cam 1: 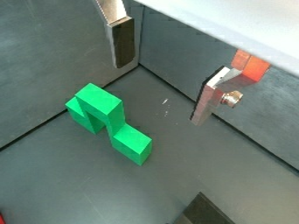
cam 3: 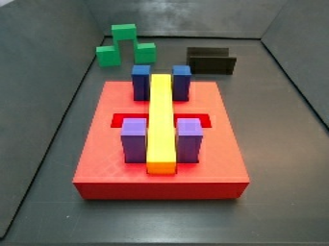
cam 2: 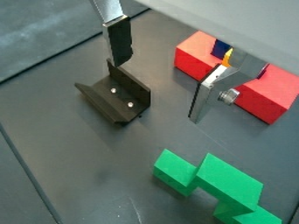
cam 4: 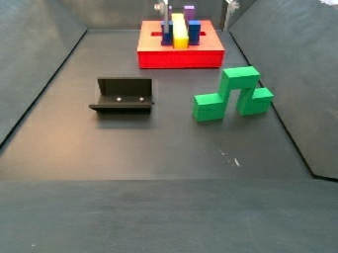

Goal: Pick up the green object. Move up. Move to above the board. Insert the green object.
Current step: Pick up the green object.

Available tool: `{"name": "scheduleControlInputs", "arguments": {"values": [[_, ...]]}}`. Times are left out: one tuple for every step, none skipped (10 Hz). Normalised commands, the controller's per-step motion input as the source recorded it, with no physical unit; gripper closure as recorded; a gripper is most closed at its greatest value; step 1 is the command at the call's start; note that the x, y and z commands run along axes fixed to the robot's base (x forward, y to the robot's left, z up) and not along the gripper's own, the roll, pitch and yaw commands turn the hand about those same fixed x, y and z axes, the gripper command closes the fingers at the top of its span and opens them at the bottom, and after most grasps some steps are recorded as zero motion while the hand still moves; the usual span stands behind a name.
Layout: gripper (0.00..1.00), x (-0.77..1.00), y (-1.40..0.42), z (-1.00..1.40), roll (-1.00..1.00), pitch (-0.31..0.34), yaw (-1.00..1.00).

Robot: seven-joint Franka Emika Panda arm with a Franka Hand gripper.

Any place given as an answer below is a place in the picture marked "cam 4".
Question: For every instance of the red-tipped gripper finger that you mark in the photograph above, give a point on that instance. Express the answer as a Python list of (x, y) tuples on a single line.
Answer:
[(162, 6), (233, 6)]

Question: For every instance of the green arch-shaped block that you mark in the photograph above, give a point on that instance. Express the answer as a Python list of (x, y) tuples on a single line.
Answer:
[(255, 99)]

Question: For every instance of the red board base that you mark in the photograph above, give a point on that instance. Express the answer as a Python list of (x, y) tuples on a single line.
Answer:
[(157, 56)]

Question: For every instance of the yellow long bar block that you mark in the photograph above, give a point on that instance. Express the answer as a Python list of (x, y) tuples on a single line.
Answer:
[(180, 31)]

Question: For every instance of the blue post block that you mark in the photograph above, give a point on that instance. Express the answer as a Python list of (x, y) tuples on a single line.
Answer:
[(194, 30), (166, 33)]

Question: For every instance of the black angled bracket holder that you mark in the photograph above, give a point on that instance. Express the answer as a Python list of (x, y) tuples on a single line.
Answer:
[(125, 93)]

